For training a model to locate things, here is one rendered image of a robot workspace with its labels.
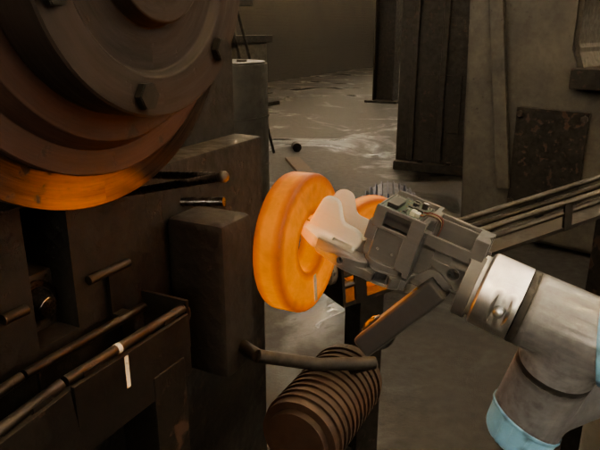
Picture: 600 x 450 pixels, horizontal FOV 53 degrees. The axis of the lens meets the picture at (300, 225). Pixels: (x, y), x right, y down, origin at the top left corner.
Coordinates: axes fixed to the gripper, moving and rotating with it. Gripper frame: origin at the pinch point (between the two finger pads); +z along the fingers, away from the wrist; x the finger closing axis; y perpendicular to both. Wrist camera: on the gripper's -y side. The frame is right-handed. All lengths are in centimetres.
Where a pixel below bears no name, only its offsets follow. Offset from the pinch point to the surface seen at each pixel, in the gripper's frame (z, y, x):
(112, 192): 16.5, -0.1, 12.0
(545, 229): -24, -9, -68
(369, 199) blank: 2.9, -6.1, -34.1
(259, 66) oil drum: 142, -32, -237
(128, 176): 16.9, 1.1, 9.5
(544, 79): 2, 5, -256
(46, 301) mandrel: 23.2, -16.9, 12.7
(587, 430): -45, -36, -49
